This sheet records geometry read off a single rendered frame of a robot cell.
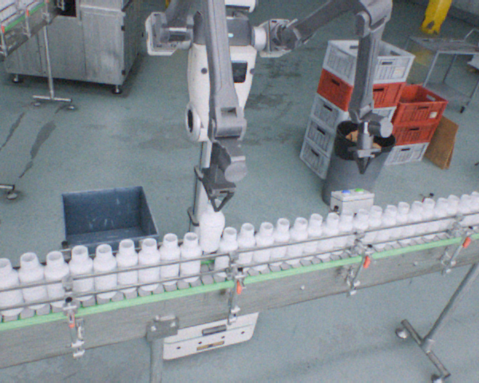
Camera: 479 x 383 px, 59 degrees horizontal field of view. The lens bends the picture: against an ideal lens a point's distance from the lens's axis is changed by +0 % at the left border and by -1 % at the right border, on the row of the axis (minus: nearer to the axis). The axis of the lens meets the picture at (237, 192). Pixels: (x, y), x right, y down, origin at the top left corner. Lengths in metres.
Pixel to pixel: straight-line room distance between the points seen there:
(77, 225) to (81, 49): 3.19
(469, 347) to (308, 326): 0.97
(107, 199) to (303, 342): 1.36
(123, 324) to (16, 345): 0.28
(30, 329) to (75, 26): 3.82
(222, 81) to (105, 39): 3.76
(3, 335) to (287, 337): 1.61
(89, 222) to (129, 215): 0.16
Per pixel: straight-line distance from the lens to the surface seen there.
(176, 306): 1.32
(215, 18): 1.05
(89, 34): 4.75
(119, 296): 1.27
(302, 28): 1.56
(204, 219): 1.16
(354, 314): 2.75
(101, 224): 1.85
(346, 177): 3.31
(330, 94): 3.69
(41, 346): 1.34
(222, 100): 1.00
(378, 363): 2.59
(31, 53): 5.00
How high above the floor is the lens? 1.96
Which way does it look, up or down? 35 degrees down
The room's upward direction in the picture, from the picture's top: 10 degrees clockwise
